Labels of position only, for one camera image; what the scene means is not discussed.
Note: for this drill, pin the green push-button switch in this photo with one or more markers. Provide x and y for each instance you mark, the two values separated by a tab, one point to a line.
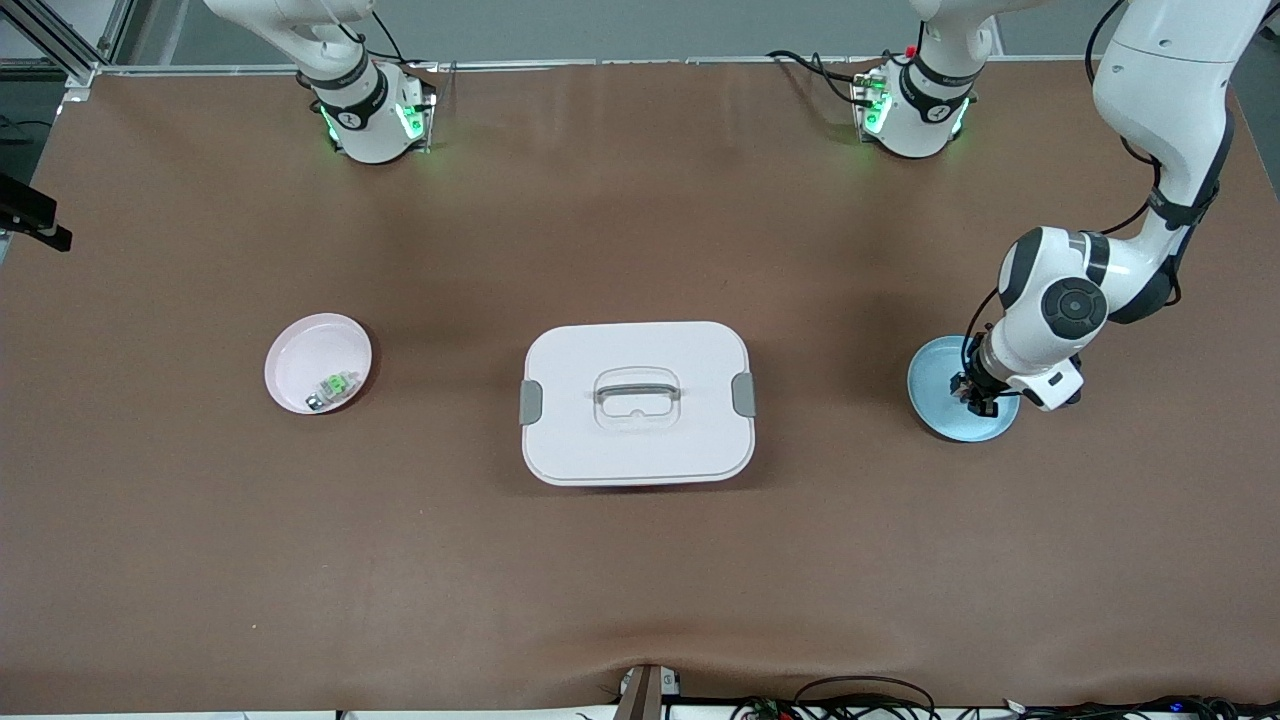
338	385

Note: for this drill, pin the aluminium frame post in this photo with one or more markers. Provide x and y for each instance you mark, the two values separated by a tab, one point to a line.
80	75

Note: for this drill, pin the pink round plate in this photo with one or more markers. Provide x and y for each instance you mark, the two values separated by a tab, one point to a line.
300	355

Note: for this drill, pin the light blue round plate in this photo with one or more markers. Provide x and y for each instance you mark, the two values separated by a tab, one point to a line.
932	400

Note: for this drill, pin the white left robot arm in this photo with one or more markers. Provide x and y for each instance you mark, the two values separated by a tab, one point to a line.
1060	300

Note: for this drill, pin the brown table mat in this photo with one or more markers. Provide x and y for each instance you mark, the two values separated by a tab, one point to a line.
640	580

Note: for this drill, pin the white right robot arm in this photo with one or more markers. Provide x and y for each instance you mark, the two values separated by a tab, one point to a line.
365	120

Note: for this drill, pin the white lidded box grey clips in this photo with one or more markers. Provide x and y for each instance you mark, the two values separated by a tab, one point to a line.
640	450

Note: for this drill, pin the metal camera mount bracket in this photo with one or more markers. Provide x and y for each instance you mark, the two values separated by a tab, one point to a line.
645	695

